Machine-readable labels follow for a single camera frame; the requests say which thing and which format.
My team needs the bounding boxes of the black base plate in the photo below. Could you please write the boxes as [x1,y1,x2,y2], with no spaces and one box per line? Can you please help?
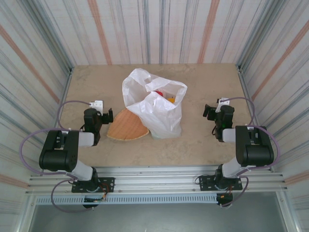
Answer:
[198,174,243,192]
[71,176,115,194]

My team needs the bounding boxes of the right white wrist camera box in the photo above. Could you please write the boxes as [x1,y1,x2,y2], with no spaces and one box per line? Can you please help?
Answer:
[216,97,230,113]

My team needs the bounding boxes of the aluminium mounting rail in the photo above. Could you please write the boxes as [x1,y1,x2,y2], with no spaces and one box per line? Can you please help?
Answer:
[25,165,288,194]

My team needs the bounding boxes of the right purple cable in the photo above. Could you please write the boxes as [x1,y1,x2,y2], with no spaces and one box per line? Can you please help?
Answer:
[221,96,281,208]

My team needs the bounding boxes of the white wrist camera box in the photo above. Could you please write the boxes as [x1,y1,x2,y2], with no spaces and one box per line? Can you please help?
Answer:
[89,100,105,114]
[216,97,230,113]

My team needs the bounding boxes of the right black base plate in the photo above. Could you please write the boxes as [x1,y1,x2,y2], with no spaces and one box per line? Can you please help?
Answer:
[198,174,243,192]

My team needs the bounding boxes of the aluminium frame post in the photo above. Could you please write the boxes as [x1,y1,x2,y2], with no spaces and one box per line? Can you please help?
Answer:
[41,68,74,175]
[236,64,275,173]

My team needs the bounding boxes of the black under-rail clamp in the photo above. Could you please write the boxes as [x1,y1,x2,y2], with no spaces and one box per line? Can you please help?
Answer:
[82,197,100,209]
[216,193,234,209]

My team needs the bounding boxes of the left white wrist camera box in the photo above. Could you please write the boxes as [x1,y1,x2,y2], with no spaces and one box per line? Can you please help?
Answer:
[89,100,105,114]

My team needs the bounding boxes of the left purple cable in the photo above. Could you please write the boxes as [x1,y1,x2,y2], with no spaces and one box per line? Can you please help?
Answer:
[19,100,94,213]

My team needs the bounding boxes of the white plastic bag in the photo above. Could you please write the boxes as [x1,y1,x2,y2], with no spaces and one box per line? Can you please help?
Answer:
[121,68,188,140]

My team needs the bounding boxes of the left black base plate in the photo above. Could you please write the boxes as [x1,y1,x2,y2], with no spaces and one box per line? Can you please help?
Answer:
[71,176,115,194]

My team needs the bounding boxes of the perforated grey cable tray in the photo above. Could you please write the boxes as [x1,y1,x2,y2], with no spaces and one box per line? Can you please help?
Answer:
[35,195,218,205]

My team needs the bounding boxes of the purple cable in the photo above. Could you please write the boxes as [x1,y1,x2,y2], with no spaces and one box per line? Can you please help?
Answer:
[221,96,281,208]
[19,100,94,213]

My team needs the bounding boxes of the wooden plate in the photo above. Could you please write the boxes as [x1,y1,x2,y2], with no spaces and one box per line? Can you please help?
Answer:
[106,107,150,141]

